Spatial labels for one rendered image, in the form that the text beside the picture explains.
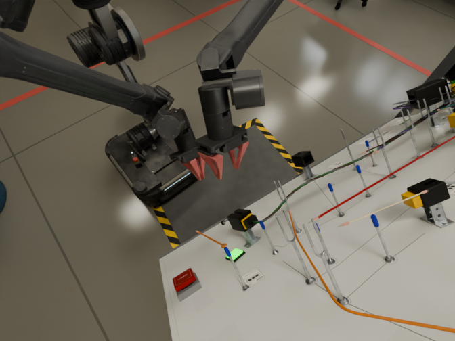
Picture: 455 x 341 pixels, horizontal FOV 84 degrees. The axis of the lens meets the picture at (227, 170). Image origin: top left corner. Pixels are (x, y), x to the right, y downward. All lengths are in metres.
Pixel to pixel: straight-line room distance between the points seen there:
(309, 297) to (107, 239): 1.67
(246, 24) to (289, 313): 0.56
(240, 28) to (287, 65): 2.37
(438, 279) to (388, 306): 0.08
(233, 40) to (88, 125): 2.16
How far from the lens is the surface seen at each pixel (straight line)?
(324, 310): 0.46
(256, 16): 0.63
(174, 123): 0.61
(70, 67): 0.55
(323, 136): 2.37
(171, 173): 1.78
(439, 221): 0.58
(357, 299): 0.46
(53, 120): 2.82
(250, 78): 0.51
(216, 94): 0.49
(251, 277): 0.58
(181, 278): 0.65
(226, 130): 0.52
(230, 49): 0.56
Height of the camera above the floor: 1.75
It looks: 60 degrees down
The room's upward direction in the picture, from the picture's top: straight up
